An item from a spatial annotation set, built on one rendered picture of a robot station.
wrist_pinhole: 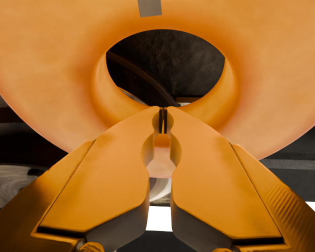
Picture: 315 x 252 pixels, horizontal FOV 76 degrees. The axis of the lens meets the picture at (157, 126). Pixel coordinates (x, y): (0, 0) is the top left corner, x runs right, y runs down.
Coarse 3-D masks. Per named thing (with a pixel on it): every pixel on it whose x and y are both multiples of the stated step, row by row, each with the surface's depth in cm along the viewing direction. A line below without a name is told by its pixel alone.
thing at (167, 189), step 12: (108, 60) 30; (120, 72) 29; (132, 72) 31; (120, 84) 26; (132, 84) 30; (144, 84) 32; (132, 96) 27; (144, 96) 30; (156, 96) 33; (168, 180) 44; (168, 192) 49
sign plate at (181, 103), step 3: (177, 99) 45; (180, 99) 45; (183, 99) 45; (186, 99) 45; (189, 99) 45; (192, 99) 45; (195, 99) 45; (177, 102) 45; (180, 102) 45; (183, 102) 45; (186, 102) 45; (189, 102) 45; (180, 105) 45
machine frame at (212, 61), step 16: (144, 32) 36; (160, 32) 35; (176, 32) 35; (128, 48) 38; (144, 48) 38; (160, 48) 38; (176, 48) 38; (192, 48) 37; (208, 48) 37; (160, 64) 40; (176, 64) 40; (192, 64) 40; (208, 64) 40; (160, 80) 43; (176, 80) 43; (192, 80) 43; (208, 80) 42; (176, 96) 46; (192, 96) 46
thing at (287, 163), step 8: (280, 152) 500; (288, 152) 500; (296, 152) 499; (304, 152) 499; (264, 160) 495; (272, 160) 493; (280, 160) 492; (288, 160) 490; (296, 160) 488; (304, 160) 486; (312, 160) 485; (288, 168) 516; (296, 168) 515; (304, 168) 513; (312, 168) 511
